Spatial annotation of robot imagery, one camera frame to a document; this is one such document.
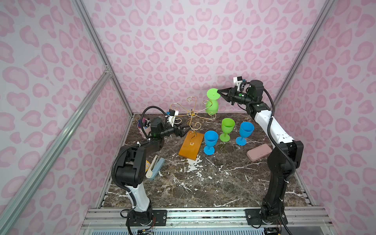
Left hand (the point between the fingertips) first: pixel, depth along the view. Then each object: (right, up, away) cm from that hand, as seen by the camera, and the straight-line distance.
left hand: (190, 123), depth 85 cm
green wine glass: (+24, -1, +9) cm, 26 cm away
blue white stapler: (-21, -26, +3) cm, 34 cm away
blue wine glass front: (+12, -10, +4) cm, 16 cm away
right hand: (+16, +16, -8) cm, 24 cm away
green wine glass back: (+12, +10, -6) cm, 17 cm away
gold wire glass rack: (+2, +5, -9) cm, 10 cm away
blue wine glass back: (+35, -3, +5) cm, 35 cm away
